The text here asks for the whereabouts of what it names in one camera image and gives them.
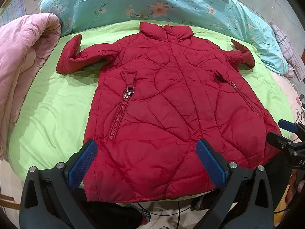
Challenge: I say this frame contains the light green bed cover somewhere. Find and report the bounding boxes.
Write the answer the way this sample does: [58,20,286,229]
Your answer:
[8,21,295,179]

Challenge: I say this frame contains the plaid cloth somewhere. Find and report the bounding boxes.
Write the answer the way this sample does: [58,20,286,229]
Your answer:
[270,23,304,82]

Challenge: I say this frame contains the pink folded quilt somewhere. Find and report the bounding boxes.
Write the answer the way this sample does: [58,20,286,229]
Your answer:
[1,13,61,159]

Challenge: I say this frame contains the black cable on floor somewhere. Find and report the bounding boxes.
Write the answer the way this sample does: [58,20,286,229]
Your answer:
[136,201,289,229]

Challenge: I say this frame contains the teal floral duvet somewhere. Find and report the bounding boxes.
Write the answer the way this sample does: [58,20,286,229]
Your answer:
[39,0,288,74]

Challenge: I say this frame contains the red quilted puffer jacket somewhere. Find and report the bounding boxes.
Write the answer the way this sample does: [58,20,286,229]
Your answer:
[56,22,279,203]

